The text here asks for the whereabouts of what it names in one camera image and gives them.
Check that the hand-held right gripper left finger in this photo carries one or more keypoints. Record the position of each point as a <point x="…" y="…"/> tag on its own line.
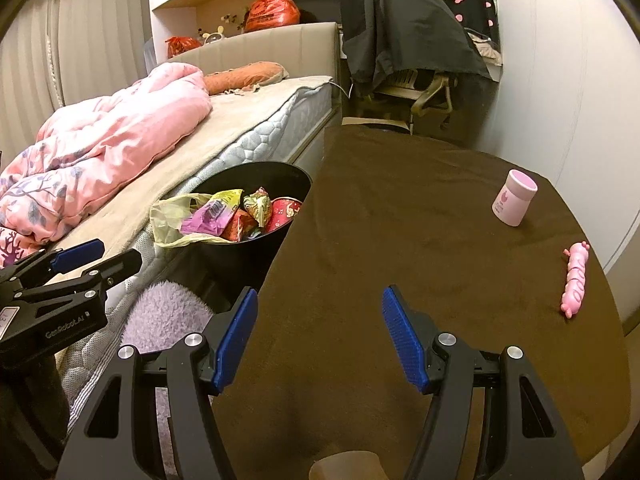
<point x="235" y="340"/>

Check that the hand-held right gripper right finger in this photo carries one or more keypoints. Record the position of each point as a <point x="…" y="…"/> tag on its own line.
<point x="405" y="340"/>

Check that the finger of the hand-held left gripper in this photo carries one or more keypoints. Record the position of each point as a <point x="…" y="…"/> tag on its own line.
<point x="77" y="255"/>
<point x="117" y="265"/>

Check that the yellow plastic bag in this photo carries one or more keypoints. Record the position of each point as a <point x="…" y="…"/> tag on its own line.
<point x="167" y="220"/>

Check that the black trash bin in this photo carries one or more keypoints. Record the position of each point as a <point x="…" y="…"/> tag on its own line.
<point x="240" y="265"/>

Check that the purple yellow snack packet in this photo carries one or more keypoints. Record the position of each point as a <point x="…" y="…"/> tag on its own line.
<point x="210" y="215"/>

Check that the red black wrapper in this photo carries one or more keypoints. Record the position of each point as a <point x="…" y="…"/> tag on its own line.
<point x="239" y="226"/>

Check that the yellow wafer snack packet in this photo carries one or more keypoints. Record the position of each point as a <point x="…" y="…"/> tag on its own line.
<point x="257" y="205"/>

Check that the red paper cup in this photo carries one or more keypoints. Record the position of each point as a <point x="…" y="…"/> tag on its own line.
<point x="282" y="210"/>

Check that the lilac fluffy cloth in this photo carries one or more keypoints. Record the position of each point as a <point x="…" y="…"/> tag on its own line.
<point x="160" y="315"/>

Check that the pink floral quilt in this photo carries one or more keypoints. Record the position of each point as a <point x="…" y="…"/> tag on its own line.
<point x="110" y="135"/>

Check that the pink white cup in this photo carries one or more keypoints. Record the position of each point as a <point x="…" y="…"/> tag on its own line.
<point x="512" y="205"/>

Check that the pink caterpillar toy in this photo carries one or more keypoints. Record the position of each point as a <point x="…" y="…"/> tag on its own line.
<point x="575" y="280"/>

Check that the bed with beige sheet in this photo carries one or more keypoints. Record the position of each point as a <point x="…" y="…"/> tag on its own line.
<point x="240" y="125"/>

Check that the pale vertical blinds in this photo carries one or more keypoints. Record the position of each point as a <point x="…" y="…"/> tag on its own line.
<point x="90" y="35"/>

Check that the small orange plastic bag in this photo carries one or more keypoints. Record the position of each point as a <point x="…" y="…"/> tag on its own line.
<point x="182" y="47"/>

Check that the orange pillow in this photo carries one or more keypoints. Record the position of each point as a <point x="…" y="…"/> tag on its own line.
<point x="245" y="75"/>

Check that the small white figurine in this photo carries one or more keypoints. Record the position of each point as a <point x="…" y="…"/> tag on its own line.
<point x="212" y="35"/>

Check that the beige office chair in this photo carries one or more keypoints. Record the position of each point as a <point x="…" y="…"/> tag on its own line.
<point x="430" y="90"/>

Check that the beige padded headboard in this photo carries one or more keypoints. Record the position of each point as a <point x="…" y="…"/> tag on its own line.
<point x="280" y="45"/>

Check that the large orange plastic bag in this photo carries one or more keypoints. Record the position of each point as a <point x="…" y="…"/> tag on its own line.
<point x="272" y="12"/>

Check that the beige cloth pile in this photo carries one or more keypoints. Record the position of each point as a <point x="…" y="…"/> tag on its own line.
<point x="487" y="49"/>

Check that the black jacket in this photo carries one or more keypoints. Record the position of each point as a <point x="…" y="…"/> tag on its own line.
<point x="410" y="25"/>

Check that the black bag with pink spots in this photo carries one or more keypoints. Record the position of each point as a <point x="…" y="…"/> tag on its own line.
<point x="475" y="5"/>

